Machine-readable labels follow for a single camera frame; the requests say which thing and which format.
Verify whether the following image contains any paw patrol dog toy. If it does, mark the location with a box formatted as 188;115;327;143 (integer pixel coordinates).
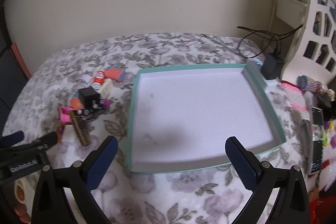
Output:
56;106;73;134

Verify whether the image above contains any gold black patterned lighter box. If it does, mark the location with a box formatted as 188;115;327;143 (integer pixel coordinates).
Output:
69;110;91;146

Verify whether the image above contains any orange blue toy block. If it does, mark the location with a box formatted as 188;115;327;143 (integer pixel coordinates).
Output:
70;97;84;110

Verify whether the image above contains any black charger cube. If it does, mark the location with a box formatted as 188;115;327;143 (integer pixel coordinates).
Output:
78;87;100;109

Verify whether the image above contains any white tape roll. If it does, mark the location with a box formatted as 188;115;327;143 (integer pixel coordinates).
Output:
80;74;92;84

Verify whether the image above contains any red stain remover bottle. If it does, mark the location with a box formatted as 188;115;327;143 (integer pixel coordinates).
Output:
90;71;105;90

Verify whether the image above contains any coral blue toy case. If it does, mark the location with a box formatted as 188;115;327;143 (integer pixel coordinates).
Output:
104;67;126;81

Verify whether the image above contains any white wall charger plug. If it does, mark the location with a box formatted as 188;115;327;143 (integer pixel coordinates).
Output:
61;124;80;147

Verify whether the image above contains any black toy car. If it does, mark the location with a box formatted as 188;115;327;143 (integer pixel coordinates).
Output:
75;104;105;122

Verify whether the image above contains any purple lighter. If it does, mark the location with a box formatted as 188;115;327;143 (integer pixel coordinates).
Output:
100;99;112;109

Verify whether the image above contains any person's hand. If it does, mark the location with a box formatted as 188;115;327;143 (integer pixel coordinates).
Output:
14;180;31;223

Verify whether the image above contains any grey hair clip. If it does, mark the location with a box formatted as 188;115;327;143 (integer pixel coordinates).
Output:
299;119;313;161

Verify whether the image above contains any smartphone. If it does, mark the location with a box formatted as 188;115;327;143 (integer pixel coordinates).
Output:
310;107;323;174

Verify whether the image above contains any teal white shallow box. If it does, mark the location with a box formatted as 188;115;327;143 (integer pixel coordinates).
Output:
125;64;286;173

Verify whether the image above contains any pink white crochet mat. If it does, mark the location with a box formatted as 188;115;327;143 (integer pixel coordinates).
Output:
280;81;310;121

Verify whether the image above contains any white small mouse-shaped object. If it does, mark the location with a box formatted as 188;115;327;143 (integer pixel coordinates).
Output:
303;91;318;111

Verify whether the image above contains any round colourful candy tube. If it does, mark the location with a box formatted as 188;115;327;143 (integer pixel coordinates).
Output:
297;75;325;94

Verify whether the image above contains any black power adapter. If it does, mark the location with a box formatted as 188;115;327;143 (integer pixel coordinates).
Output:
261;53;284;80

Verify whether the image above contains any white power strip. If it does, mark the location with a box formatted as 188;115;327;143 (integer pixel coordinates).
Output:
245;59;278;93

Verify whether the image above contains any white lattice basket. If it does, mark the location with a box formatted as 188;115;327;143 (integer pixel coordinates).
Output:
281;0;335;84

